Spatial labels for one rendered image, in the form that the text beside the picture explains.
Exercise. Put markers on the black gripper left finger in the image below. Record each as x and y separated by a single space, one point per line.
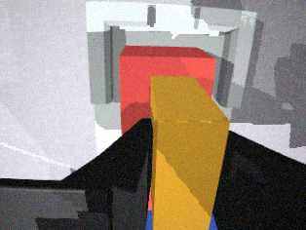
111 192

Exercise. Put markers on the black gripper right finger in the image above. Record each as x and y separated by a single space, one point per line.
259 189

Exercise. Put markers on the orange-yellow rectangular block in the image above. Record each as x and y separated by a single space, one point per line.
189 137

